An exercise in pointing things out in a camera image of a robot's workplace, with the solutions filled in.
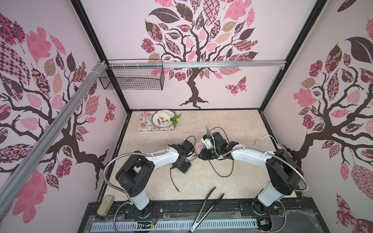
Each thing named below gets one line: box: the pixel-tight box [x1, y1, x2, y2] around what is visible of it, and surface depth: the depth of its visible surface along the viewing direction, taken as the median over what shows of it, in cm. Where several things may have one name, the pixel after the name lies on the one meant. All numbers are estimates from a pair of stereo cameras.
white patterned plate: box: [151, 109, 176, 128], surface depth 113 cm
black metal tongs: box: [188, 186, 225, 233], surface depth 72 cm
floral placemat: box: [136, 111, 175, 132], surface depth 112 cm
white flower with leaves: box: [157, 110, 182, 129], surface depth 113 cm
